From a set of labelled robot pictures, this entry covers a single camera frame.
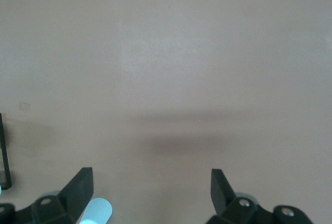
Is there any black wire cup holder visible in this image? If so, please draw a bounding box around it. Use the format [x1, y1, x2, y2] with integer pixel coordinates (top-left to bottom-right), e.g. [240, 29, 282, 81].
[0, 112, 12, 197]

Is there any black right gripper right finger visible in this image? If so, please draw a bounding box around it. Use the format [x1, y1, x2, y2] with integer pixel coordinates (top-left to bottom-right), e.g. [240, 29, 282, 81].
[206, 169, 313, 224]

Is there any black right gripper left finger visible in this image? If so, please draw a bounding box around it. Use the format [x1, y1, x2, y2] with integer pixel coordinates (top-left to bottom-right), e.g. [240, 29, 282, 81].
[0, 167, 94, 224]

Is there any light blue plastic cup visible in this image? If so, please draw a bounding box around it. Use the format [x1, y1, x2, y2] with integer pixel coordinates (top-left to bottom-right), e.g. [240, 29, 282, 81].
[80, 197, 114, 224]

